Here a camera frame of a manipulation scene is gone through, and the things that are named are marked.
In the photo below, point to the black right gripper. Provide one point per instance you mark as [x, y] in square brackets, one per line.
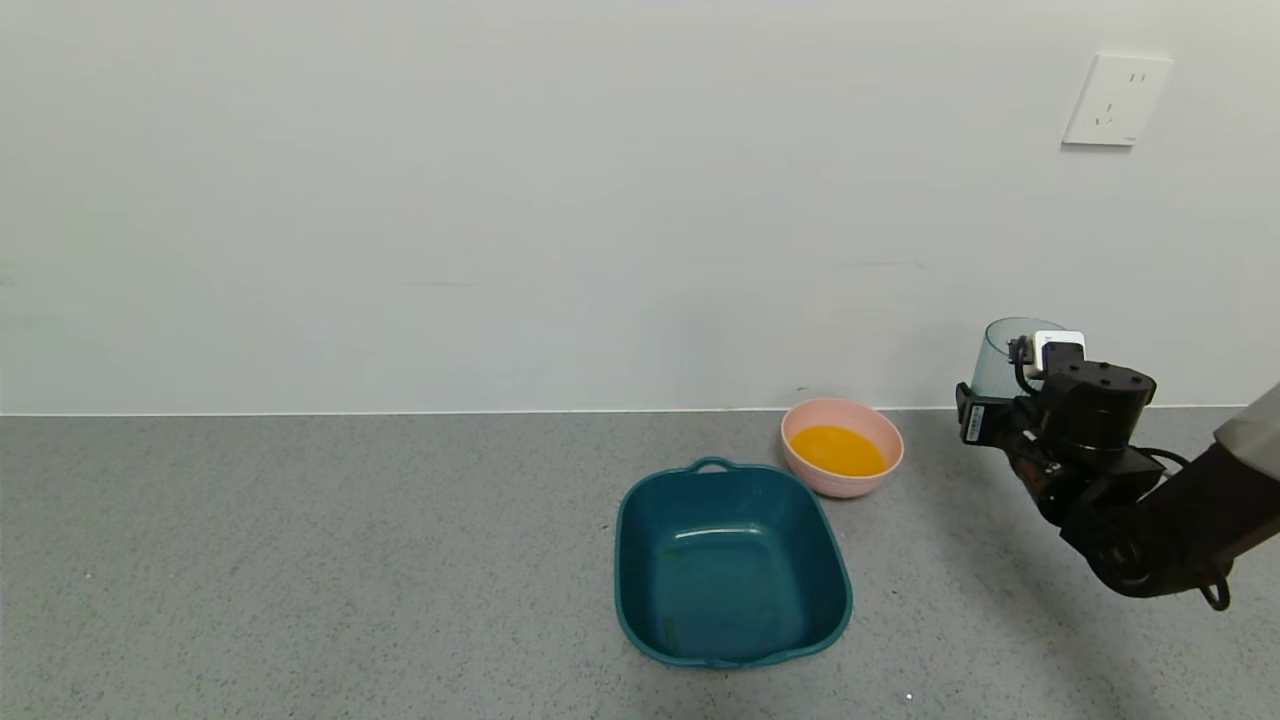
[976, 421]

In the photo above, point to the ribbed translucent blue cup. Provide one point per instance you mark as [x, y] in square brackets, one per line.
[995, 360]

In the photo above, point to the orange juice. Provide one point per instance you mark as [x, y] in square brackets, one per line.
[838, 452]

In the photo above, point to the pink bowl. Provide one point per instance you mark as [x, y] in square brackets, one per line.
[840, 488]

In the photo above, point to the teal plastic basin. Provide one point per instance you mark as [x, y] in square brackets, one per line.
[730, 570]

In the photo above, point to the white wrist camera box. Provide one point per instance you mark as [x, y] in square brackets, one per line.
[1060, 342]

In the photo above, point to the white wall socket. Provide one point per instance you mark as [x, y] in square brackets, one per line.
[1115, 100]

